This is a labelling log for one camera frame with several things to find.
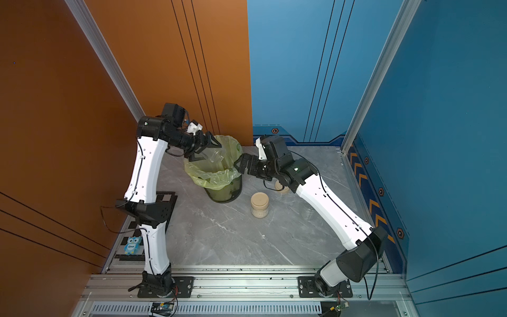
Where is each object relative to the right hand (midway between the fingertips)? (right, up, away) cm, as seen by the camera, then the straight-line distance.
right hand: (244, 166), depth 70 cm
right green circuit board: (+34, -50, -1) cm, 60 cm away
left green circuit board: (-29, -52, +1) cm, 60 cm away
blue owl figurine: (-46, -32, +9) cm, 56 cm away
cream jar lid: (+16, -11, +35) cm, 40 cm away
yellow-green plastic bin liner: (-11, -2, +5) cm, 12 cm away
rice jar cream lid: (+5, -17, +13) cm, 22 cm away
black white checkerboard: (-49, -27, +14) cm, 58 cm away
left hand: (-12, +7, +5) cm, 15 cm away
